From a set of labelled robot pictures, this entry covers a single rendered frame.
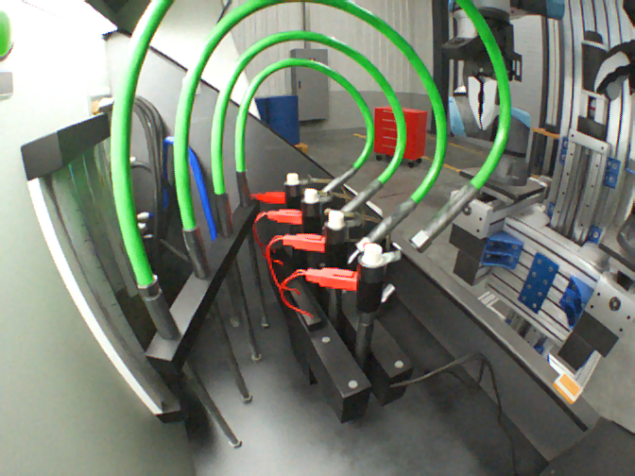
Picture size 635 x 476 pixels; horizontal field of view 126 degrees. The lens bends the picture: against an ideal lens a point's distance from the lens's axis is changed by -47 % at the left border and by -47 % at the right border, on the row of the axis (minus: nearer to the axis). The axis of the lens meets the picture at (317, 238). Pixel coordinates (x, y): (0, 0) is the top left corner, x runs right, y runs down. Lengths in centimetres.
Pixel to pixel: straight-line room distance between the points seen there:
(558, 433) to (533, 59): 675
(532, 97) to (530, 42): 126
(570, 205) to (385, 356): 78
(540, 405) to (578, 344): 37
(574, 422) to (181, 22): 88
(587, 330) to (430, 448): 50
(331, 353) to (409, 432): 20
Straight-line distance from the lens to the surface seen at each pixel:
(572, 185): 97
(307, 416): 51
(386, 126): 465
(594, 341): 84
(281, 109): 513
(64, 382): 25
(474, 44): 48
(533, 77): 691
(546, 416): 53
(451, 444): 52
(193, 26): 57
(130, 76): 20
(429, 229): 31
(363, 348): 37
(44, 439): 21
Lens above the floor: 129
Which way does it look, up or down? 30 degrees down
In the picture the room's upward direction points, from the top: 2 degrees counter-clockwise
